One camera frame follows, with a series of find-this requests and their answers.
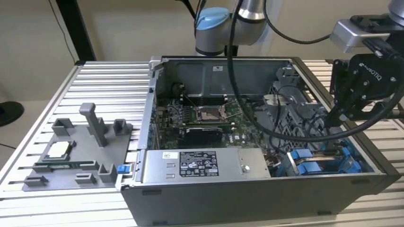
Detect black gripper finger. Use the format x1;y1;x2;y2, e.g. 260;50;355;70
343;96;396;122
324;89;357;129

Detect hard disk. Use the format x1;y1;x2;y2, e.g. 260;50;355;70
289;141;361;167

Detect grey perforated disk bay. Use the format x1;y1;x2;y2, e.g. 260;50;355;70
255;80;351;176

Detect blue disk carrier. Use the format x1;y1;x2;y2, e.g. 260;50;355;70
297;162;363;176

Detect small silver metal block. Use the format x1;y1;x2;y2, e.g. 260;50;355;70
263;94;289;106

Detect green motherboard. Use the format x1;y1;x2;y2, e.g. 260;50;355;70
156;94;267;150

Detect CPU socket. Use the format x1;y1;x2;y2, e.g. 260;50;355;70
197;106;227;122

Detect black expansion card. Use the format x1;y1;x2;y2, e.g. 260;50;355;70
181;126;224;145

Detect open grey PC case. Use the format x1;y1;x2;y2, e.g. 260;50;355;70
115;55;401;227

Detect silver power supply unit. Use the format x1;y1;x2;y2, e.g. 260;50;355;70
141;148;272;185

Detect grey parts rack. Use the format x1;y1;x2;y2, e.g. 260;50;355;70
21;103;133;192

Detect green RAM stick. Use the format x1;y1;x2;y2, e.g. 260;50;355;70
35;161;96;170

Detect silver CPU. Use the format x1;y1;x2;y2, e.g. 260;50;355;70
45;142;72;158

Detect black round stand base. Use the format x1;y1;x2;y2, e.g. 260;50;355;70
0;101;24;127

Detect black disk wire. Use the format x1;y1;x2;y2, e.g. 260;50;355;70
301;117;335;142

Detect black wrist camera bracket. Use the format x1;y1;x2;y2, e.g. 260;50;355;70
329;59;348;96

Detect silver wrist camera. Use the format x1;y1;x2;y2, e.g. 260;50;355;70
329;19;392;54

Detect thin black camera cable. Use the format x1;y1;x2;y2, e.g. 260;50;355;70
264;13;332;45

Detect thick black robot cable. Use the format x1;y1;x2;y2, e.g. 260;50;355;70
227;0;404;143

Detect black cables behind arm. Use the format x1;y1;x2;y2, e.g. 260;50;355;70
176;0;208;18

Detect black upright frame post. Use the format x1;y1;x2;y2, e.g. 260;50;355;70
55;0;97;61

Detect thin black wall cable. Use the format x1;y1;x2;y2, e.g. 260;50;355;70
48;0;77;62

